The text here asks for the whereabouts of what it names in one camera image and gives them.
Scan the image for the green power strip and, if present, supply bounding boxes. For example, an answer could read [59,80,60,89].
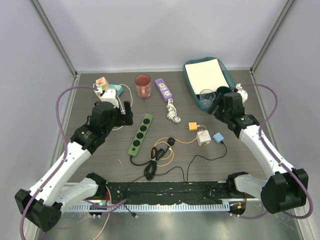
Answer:
[127,113,154,157]

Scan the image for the blue charger plug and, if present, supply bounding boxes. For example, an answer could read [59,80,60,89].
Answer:
[212,132,225,144]

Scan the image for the yellow charger plug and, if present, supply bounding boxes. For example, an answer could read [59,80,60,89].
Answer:
[185,122,200,131]

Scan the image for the white cube adapter plug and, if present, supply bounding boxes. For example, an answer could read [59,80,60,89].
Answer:
[196,130,212,146]

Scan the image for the purple power strip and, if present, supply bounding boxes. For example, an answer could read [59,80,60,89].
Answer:
[154,78,173,102]

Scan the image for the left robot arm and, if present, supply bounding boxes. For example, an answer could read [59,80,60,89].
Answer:
[14,101,133,232]

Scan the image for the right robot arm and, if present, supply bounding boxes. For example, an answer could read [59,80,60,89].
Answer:
[208,92,309,214]

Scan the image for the black round plug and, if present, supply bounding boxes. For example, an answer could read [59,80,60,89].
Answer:
[167,137,176,146]

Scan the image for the teal triangular base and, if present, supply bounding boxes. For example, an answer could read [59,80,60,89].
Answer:
[109,84,124,96]

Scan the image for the clear plastic cup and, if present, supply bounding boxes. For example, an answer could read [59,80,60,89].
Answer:
[199,89,216,108]

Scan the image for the dark green cup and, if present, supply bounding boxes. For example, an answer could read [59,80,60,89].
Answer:
[216,86,233,96]

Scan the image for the teal plastic tray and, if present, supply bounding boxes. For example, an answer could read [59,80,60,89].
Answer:
[182,57,236,112]

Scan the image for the pink mug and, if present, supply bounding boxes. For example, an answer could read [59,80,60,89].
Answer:
[135,74,152,99]

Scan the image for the white paper sheet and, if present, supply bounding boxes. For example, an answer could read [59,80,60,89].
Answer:
[185,59,229,95]

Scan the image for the black mounting plate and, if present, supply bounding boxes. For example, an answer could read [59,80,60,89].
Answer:
[107,181,253,202]

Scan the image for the white thin cable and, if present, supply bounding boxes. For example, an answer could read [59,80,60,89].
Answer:
[92,83,133,131]

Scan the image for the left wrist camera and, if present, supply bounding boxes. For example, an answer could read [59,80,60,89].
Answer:
[100,88,119,108]

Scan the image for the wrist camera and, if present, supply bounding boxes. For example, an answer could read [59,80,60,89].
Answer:
[100,88,119,108]
[235,83,249,104]

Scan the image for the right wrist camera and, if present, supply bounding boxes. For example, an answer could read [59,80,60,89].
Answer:
[235,83,249,104]

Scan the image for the yellow coiled cable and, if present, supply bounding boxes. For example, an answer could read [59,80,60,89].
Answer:
[152,124,208,168]

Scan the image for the white coiled cord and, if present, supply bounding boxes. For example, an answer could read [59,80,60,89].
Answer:
[165,98,182,124]

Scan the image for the black bundled cable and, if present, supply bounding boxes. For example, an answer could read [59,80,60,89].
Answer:
[129,147,171,181]

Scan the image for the slotted cable duct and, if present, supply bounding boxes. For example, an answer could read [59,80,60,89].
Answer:
[66,201,230,213]

